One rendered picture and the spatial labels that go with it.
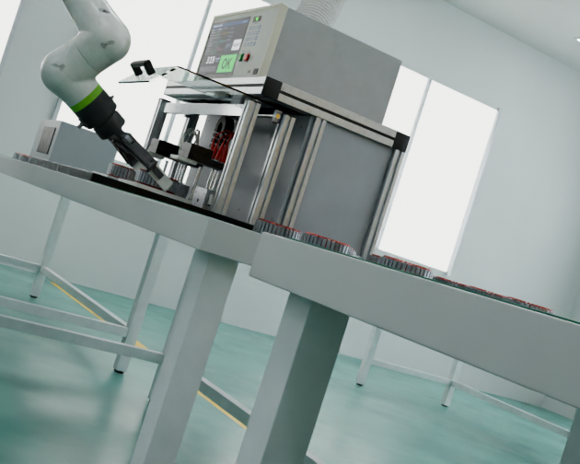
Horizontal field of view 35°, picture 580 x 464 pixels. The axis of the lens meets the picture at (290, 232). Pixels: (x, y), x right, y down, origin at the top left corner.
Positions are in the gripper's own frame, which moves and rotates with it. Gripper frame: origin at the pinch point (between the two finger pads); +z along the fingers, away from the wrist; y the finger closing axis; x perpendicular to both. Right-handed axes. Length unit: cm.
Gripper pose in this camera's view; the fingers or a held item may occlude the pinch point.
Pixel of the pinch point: (156, 179)
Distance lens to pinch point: 235.4
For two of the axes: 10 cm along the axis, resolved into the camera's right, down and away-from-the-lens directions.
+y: 4.6, 1.3, -8.8
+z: 5.7, 7.1, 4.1
